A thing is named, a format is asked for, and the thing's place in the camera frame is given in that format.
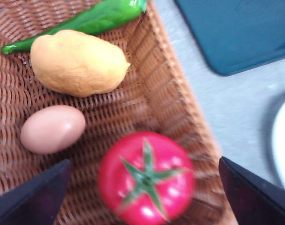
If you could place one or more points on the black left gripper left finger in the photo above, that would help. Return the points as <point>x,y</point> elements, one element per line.
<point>32,201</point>

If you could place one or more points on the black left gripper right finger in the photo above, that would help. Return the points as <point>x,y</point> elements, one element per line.
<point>259,201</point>

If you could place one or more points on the red tomato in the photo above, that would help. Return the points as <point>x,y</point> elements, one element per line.
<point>142,187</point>

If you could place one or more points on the pinkish brown egg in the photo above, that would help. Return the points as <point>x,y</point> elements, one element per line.
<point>51,129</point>

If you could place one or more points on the brown wicker basket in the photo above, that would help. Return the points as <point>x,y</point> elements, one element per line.
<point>137,100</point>

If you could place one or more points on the yellow-orange potato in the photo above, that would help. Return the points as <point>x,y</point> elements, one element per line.
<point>79,63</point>

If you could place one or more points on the dark rectangular tray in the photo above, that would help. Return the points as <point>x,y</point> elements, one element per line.
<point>238,35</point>

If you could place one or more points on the green pepper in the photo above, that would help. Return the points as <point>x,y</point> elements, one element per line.
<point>102,18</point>

